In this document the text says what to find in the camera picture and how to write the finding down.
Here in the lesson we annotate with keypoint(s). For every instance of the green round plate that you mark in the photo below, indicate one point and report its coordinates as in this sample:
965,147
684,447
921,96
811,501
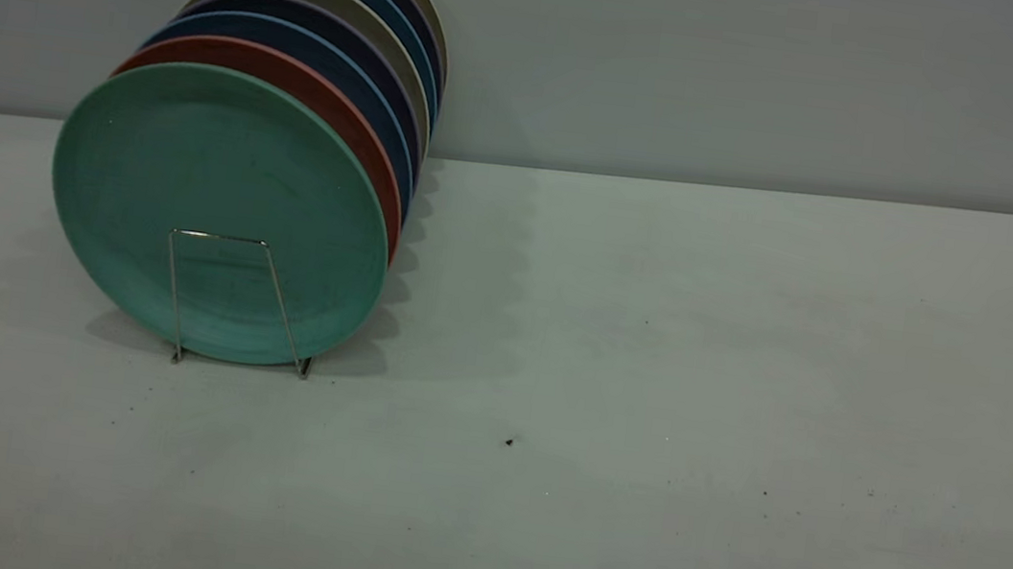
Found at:
218,191

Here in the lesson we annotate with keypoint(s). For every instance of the pink round plate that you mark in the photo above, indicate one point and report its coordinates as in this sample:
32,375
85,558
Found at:
300,76

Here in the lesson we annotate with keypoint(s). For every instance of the navy plate with blue rim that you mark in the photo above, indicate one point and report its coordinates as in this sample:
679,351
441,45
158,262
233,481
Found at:
305,39

